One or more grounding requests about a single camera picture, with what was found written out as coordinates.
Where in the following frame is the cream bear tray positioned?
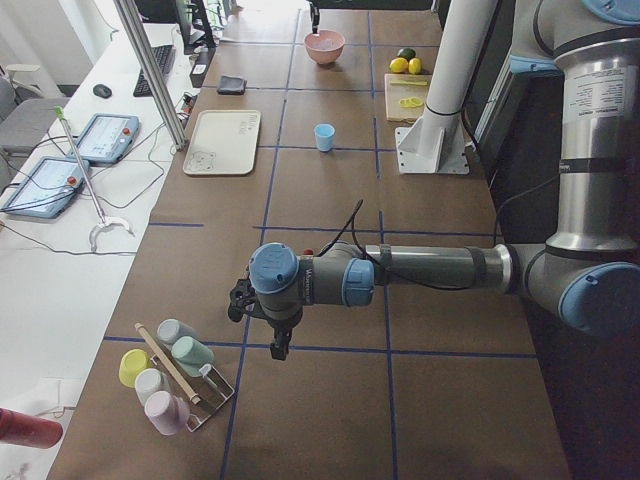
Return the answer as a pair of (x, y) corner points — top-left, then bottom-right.
(183, 110), (261, 176)

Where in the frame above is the near teach pendant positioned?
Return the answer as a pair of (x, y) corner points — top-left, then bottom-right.
(1, 157), (85, 219)

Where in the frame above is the red bottle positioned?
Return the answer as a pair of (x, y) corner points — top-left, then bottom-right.
(1, 409), (63, 449)

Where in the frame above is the grey cup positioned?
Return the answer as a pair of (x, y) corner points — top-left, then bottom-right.
(156, 318), (198, 348)

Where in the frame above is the white cup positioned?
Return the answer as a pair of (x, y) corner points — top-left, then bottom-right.
(134, 368), (172, 406)

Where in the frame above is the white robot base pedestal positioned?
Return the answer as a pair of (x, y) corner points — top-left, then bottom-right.
(395, 0), (498, 175)

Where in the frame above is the wooden rack handle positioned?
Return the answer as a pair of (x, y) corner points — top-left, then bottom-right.
(134, 323), (202, 405)

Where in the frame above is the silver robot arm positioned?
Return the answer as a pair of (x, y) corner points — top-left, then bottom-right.
(228, 1), (639, 360)

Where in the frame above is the grey folded cloth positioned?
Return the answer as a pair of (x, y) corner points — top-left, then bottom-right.
(216, 75), (247, 96)

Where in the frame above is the teach pendant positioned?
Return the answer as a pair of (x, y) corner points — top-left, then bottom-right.
(75, 113), (140, 165)
(1, 157), (85, 219)

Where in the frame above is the wooden cutting board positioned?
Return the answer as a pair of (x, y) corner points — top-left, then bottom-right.
(384, 73), (431, 122)

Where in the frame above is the yellow cup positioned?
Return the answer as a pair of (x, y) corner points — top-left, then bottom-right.
(118, 348), (153, 388)

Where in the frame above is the reacher grabber stick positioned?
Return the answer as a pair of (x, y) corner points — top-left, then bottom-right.
(54, 106), (134, 253)

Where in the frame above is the yellow plastic knife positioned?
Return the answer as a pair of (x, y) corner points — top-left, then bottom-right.
(389, 80), (430, 87)

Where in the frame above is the light blue cup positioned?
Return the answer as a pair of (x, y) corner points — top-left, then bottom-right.
(314, 123), (336, 152)

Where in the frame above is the pink cup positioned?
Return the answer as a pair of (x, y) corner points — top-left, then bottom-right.
(144, 391), (190, 436)

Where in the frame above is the mint green cup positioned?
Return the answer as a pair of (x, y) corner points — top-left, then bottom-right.
(171, 336), (215, 378)

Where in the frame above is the pink bowl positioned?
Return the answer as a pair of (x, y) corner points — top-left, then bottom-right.
(304, 30), (346, 65)

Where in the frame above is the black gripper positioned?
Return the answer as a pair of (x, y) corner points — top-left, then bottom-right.
(268, 312), (303, 361)

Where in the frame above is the green avocado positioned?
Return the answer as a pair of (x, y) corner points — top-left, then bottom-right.
(397, 47), (416, 61)

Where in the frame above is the far teach pendant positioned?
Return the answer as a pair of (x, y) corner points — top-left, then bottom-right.
(75, 113), (140, 165)

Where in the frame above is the black computer mouse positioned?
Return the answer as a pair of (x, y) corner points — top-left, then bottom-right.
(92, 84), (113, 99)

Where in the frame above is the black camera cable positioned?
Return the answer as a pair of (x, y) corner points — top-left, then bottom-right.
(319, 169), (566, 291)

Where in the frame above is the aluminium frame post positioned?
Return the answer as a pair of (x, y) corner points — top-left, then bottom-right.
(114, 0), (187, 151)

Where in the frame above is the white cup rack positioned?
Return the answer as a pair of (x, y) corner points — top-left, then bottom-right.
(151, 353), (235, 433)

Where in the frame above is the black keyboard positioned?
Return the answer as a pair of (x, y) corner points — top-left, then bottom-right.
(132, 44), (177, 98)

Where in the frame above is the black device box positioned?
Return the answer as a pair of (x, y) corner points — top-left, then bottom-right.
(189, 49), (215, 88)

